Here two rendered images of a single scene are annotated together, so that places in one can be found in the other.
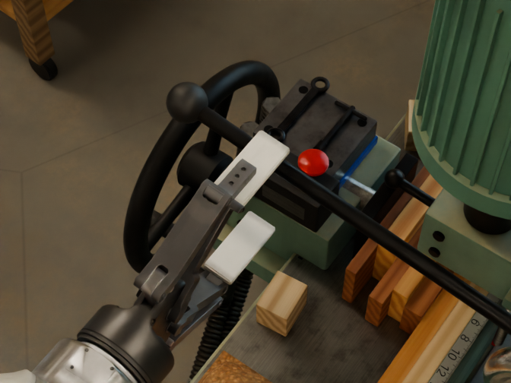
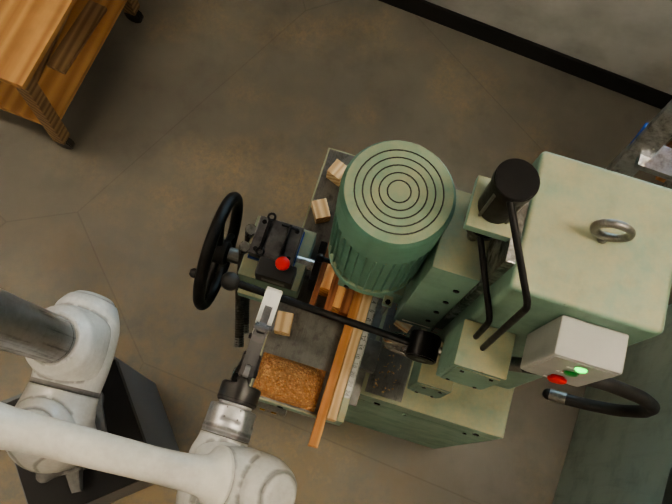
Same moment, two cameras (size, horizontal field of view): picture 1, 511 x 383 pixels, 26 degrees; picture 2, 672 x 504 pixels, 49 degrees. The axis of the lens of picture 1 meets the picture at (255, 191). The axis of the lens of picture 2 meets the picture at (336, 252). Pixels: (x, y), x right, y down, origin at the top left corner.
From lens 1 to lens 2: 61 cm
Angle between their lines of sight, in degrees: 20
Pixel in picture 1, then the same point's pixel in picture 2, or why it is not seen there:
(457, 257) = not seen: hidden behind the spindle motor
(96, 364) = (234, 411)
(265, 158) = (273, 299)
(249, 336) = (273, 341)
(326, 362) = (310, 342)
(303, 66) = (218, 98)
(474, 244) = not seen: hidden behind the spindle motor
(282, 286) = (282, 317)
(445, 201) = not seen: hidden behind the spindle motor
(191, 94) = (232, 280)
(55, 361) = (216, 415)
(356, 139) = (297, 241)
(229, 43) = (170, 95)
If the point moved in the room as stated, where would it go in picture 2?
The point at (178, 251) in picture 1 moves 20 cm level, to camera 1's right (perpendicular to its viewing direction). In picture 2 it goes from (252, 356) to (359, 321)
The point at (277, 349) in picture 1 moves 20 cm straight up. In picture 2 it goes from (287, 343) to (288, 326)
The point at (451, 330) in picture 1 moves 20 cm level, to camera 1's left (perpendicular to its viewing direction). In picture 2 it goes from (362, 317) to (271, 346)
